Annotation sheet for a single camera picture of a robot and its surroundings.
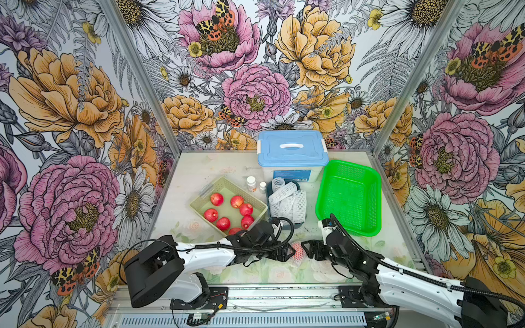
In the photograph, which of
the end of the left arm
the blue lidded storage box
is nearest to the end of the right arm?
the end of the left arm

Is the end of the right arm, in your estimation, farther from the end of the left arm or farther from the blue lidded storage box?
the blue lidded storage box

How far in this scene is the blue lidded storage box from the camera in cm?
96
